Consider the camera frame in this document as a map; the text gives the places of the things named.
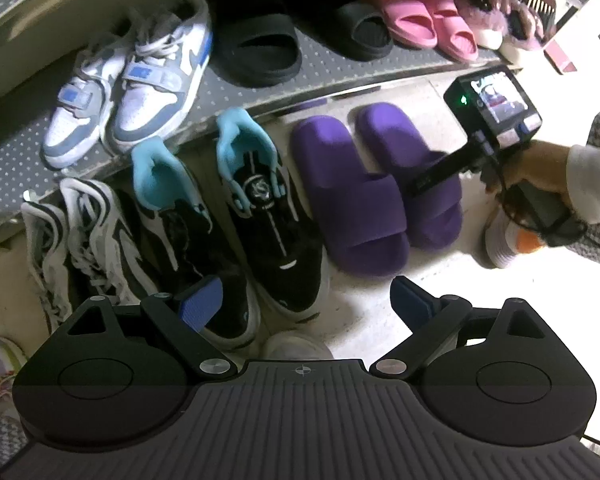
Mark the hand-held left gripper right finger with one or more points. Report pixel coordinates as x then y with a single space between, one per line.
415 302

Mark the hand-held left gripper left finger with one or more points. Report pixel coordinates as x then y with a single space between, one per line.
200 302

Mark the black sneaker light blue lining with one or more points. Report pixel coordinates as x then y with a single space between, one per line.
190 240
275 220

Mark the purple slide sandal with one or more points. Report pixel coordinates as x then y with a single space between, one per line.
355 200
420 220

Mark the metal shoe rack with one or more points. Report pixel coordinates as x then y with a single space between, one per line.
320 75

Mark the person's right forearm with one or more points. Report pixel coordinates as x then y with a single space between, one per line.
595 170

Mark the person's right hand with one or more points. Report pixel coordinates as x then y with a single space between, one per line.
540 170

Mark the pink fluffy slipper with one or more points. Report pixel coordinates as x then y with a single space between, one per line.
480 10
522 27

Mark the pink slide sandal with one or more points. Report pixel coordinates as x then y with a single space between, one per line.
405 15
452 25

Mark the white rounded object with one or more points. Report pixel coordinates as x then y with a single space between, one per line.
295 347

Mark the black slide sandal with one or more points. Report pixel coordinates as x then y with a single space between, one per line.
360 25
260 40

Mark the person's left white sneaker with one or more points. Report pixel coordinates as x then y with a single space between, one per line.
0 365

